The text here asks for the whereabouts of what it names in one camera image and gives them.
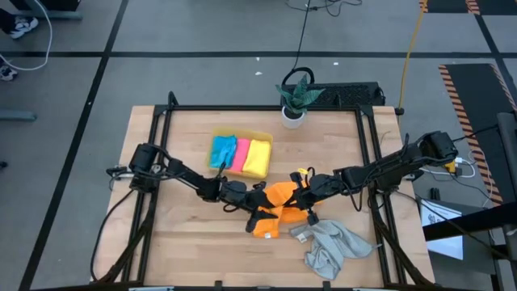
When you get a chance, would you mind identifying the dark furniture base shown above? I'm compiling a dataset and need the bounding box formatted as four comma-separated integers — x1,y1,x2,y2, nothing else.
7,0,84,22

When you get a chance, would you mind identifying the blue microfiber towel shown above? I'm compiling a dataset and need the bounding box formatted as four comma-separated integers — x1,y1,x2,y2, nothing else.
208,135,238,170

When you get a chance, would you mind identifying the white floor cable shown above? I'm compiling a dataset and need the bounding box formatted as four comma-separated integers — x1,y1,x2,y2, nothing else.
0,0,53,73

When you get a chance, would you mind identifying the shoe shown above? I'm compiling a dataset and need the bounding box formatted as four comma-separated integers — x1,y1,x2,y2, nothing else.
10,16,40,40
0,64,19,82

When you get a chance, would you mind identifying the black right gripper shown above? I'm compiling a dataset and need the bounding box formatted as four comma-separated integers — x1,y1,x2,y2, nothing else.
284,171,344,226

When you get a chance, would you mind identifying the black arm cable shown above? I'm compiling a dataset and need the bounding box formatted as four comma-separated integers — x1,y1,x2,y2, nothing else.
89,186,138,283

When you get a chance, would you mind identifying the black metal beam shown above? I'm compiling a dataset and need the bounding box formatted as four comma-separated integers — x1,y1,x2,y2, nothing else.
422,200,517,243

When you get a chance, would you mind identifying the yellow translucent plastic bin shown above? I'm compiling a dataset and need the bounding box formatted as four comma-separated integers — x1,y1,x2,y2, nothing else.
207,127,275,179

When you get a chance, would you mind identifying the black perforated box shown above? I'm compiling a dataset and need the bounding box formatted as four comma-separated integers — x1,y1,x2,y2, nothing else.
281,82,387,108

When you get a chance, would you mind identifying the white power adapter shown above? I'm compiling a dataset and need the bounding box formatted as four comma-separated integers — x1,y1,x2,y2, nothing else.
419,156,477,179

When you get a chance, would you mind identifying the black floor cable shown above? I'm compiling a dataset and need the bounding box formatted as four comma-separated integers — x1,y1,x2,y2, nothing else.
281,0,364,88

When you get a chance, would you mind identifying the yellow microfiber towel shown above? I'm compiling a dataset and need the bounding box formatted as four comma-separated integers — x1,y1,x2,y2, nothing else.
242,139,272,179

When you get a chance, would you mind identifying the pink microfiber towel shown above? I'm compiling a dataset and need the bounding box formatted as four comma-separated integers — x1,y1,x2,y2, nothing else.
229,138,251,174

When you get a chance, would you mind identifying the black hazard-striped floor mat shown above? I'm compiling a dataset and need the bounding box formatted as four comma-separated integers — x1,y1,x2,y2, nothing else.
418,0,478,14
438,63,517,206

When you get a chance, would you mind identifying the grey floor bar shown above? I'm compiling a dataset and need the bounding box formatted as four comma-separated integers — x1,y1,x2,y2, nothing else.
0,109,39,123

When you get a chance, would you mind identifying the grey microfiber towel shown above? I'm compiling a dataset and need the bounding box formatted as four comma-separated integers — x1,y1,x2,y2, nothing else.
289,219,383,280

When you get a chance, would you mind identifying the person's leg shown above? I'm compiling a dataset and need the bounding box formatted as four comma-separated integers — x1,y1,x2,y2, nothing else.
0,7,17,36

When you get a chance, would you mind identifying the white paper sheet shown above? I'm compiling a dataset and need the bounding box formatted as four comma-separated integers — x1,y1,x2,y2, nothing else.
419,198,464,261

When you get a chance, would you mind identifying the black metal table frame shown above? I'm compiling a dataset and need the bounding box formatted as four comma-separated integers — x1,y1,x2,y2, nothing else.
90,91,436,291

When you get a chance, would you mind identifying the snake plant in white pot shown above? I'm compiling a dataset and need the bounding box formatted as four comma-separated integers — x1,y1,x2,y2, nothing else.
275,74,326,129

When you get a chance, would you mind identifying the yellow cable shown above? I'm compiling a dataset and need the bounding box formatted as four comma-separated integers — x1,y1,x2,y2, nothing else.
396,0,429,117

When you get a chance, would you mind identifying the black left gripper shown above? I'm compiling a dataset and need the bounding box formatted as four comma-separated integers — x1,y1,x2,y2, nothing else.
220,180,284,234

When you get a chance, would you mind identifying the orange microfiber towel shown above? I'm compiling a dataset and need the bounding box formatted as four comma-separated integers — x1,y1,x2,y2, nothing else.
250,180,324,239

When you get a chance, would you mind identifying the grey metal post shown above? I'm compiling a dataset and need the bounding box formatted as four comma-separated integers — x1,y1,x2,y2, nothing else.
495,112,517,291

